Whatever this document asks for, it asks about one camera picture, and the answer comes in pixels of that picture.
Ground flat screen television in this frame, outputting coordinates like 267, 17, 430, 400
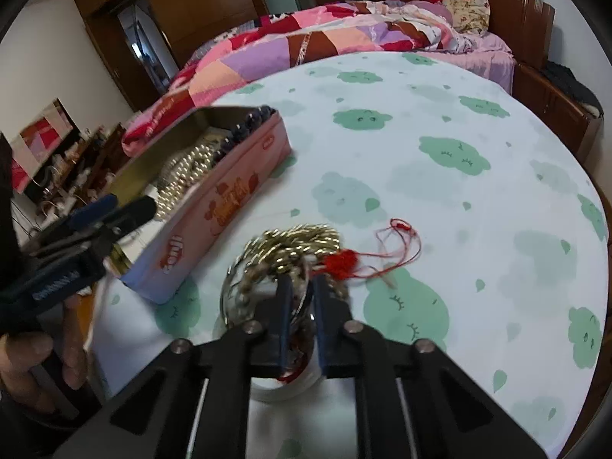
10, 98, 81, 194

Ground pink tin jewelry box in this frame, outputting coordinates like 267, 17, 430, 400
105, 106, 291, 304

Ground red knot cord pendant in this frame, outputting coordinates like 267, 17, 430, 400
311, 218, 423, 282

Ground cluttered wooden tv cabinet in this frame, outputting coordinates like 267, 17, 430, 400
11, 123, 128, 244

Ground dark clothes on nightstand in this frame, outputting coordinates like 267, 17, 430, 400
542, 61, 604, 117

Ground person's left hand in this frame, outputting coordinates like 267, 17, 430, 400
1, 294, 87, 413

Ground brown wooden wardrobe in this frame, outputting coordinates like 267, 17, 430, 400
75, 0, 338, 111

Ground pale jade bangle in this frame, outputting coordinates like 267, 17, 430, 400
214, 253, 322, 403

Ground green cloud print tablecloth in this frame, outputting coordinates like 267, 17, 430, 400
90, 52, 609, 458

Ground pink bed sheet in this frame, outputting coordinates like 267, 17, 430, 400
418, 33, 516, 94

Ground floral pillow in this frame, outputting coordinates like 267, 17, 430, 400
442, 0, 491, 35

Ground gold bead necklace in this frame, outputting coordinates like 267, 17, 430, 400
228, 221, 351, 319

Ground wooden nightstand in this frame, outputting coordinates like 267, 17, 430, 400
513, 62, 603, 164

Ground white pearl necklace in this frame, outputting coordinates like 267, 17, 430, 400
153, 136, 226, 222

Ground dark purple bead bracelet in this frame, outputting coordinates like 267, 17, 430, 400
212, 104, 278, 166

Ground patchwork pink quilt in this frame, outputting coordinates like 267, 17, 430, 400
122, 0, 475, 156

